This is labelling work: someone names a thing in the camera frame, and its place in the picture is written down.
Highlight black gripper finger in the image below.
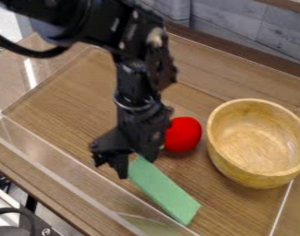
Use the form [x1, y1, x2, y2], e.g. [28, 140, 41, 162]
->
[137, 144, 164, 163]
[109, 154, 129, 179]

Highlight light brown wooden bowl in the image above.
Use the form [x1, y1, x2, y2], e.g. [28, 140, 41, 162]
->
[206, 99, 300, 189]

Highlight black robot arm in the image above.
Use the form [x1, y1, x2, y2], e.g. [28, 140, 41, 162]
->
[0, 0, 178, 179]

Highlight red plush strawberry toy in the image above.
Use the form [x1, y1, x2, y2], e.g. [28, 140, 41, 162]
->
[165, 117, 202, 152]

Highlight green rectangular block stick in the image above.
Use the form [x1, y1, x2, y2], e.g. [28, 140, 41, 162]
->
[129, 157, 201, 226]

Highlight black cable lower left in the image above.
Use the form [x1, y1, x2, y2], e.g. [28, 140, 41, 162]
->
[0, 206, 36, 236]

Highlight black metal base plate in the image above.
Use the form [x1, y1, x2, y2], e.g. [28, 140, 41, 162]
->
[19, 206, 63, 236]

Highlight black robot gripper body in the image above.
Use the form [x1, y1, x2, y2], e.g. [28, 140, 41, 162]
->
[89, 102, 173, 167]

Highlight clear acrylic tray enclosure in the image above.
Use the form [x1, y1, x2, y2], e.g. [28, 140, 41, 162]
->
[0, 30, 300, 236]

